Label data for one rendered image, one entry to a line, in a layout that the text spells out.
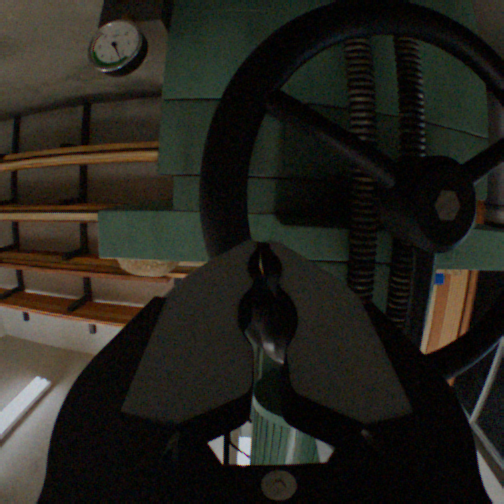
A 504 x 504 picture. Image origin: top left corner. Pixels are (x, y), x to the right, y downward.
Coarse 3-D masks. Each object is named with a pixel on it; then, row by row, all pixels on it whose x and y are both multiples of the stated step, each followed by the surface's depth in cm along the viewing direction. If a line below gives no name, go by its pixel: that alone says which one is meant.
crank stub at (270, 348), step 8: (272, 296) 17; (264, 304) 17; (272, 304) 15; (264, 312) 16; (272, 312) 15; (264, 320) 15; (272, 320) 14; (264, 328) 14; (272, 328) 14; (264, 336) 14; (272, 336) 13; (280, 336) 13; (264, 344) 14; (272, 344) 13; (280, 344) 13; (272, 352) 13; (280, 352) 13; (280, 360) 14
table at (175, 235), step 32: (128, 224) 36; (160, 224) 36; (192, 224) 37; (256, 224) 37; (288, 224) 27; (320, 224) 29; (480, 224) 46; (128, 256) 37; (160, 256) 37; (192, 256) 37; (320, 256) 28; (384, 256) 28; (448, 256) 28; (480, 256) 38
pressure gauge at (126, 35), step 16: (128, 16) 27; (96, 32) 26; (112, 32) 26; (128, 32) 26; (96, 48) 26; (112, 48) 26; (128, 48) 27; (144, 48) 28; (96, 64) 27; (112, 64) 27; (128, 64) 27
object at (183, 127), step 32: (160, 128) 34; (192, 128) 34; (288, 128) 35; (384, 128) 35; (448, 128) 35; (160, 160) 35; (192, 160) 35; (256, 160) 35; (288, 160) 35; (320, 160) 35; (480, 192) 36
